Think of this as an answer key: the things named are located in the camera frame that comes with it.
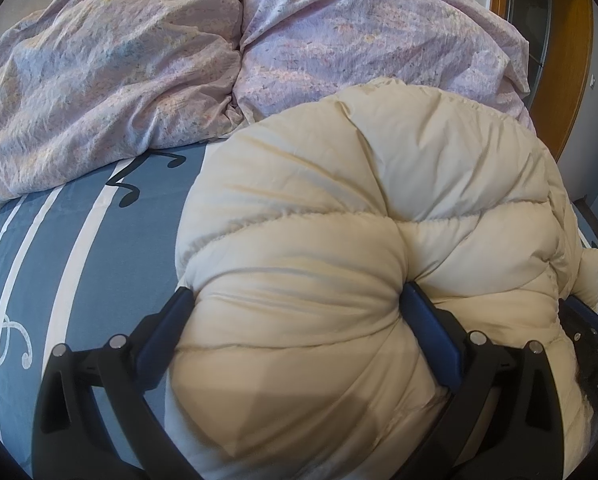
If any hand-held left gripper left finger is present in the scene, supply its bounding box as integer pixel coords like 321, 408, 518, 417
32, 287, 200, 480

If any cream puffer jacket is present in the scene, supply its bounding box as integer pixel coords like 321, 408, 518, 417
164, 77, 598, 480

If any pink floral duvet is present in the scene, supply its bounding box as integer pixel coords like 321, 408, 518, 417
0, 0, 537, 218

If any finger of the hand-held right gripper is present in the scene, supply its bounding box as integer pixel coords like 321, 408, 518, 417
559, 296, 598, 411

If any blue white striped bed sheet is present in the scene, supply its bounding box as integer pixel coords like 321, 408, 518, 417
0, 142, 598, 480

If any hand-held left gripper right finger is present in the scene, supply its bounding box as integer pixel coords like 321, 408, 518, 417
401, 281, 577, 480

